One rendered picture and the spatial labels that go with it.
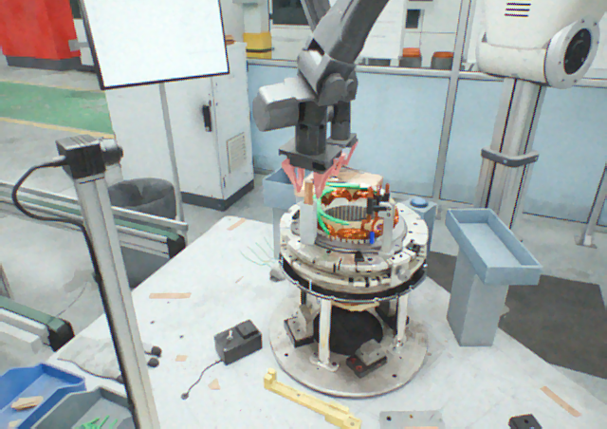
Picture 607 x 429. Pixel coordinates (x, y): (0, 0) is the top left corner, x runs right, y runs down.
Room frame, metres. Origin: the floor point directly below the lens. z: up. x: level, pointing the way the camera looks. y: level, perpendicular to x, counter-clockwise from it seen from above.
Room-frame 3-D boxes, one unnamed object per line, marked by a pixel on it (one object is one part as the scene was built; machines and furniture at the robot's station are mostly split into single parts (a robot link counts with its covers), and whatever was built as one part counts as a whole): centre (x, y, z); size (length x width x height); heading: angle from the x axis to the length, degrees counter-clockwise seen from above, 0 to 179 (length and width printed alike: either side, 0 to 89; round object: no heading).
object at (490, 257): (0.82, -0.41, 0.92); 0.25 x 0.11 x 0.28; 1
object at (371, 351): (0.71, -0.14, 0.83); 0.05 x 0.04 x 0.02; 123
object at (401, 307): (0.75, -0.21, 0.91); 0.02 x 0.02 x 0.21
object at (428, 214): (1.03, -0.31, 0.91); 0.07 x 0.07 x 0.25; 47
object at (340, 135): (1.16, -0.10, 1.20); 0.10 x 0.07 x 0.07; 155
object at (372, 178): (1.11, -0.10, 1.05); 0.20 x 0.19 x 0.02; 65
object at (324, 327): (0.70, -0.04, 0.91); 0.02 x 0.02 x 0.21
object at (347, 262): (0.81, -0.10, 1.09); 0.32 x 0.32 x 0.01
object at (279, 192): (1.17, 0.04, 0.92); 0.17 x 0.11 x 0.28; 155
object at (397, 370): (0.81, -0.10, 0.80); 0.39 x 0.39 x 0.01
